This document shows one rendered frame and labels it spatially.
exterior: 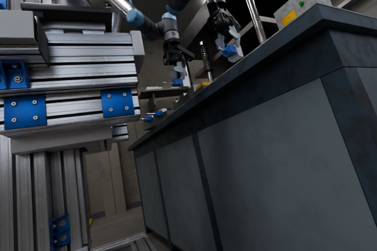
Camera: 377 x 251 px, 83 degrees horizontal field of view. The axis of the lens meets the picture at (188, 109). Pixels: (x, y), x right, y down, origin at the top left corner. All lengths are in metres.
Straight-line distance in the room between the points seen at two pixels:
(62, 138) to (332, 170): 0.72
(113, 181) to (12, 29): 3.20
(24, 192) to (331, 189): 0.81
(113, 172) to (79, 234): 2.81
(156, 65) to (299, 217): 4.04
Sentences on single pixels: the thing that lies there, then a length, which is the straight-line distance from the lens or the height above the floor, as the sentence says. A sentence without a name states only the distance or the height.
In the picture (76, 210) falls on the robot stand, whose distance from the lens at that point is 0.86.
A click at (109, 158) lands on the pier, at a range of 3.65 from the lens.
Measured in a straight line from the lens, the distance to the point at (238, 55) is 0.87.
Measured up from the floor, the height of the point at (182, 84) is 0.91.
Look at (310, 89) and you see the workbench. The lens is 0.56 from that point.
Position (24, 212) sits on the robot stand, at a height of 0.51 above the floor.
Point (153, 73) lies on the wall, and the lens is 4.33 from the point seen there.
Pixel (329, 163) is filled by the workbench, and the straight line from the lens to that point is 0.57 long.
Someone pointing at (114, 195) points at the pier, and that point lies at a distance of 3.65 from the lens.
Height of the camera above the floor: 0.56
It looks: 13 degrees up
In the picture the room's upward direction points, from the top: 12 degrees counter-clockwise
